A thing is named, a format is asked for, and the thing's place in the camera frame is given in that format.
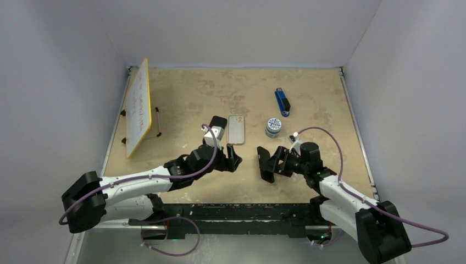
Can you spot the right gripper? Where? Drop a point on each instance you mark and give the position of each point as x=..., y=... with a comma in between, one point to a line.
x=283, y=154

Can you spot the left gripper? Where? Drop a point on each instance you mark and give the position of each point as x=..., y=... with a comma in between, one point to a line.
x=227, y=164

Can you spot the white phone case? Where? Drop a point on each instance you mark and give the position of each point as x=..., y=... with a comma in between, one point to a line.
x=236, y=129

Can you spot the black smartphone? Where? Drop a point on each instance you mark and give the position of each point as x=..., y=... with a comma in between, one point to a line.
x=263, y=157

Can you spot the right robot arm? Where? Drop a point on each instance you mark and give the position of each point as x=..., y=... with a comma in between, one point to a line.
x=380, y=238

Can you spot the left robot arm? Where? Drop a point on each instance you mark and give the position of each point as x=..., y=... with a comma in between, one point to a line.
x=93, y=199

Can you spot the blue white jar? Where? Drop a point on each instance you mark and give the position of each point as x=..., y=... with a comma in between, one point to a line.
x=273, y=127

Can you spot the blue stapler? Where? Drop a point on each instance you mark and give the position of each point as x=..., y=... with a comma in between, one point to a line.
x=283, y=102

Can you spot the yellow framed whiteboard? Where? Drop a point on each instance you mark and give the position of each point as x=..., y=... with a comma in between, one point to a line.
x=138, y=109

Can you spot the metal whiteboard stand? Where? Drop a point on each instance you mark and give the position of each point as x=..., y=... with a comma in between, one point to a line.
x=154, y=132

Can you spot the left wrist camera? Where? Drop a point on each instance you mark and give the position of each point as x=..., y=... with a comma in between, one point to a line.
x=213, y=135

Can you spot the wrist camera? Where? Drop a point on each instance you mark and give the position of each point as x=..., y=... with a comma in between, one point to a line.
x=213, y=135
x=295, y=143

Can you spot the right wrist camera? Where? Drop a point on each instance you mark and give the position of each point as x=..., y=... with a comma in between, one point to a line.
x=295, y=143

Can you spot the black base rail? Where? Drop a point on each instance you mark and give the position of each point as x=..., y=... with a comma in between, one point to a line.
x=292, y=219

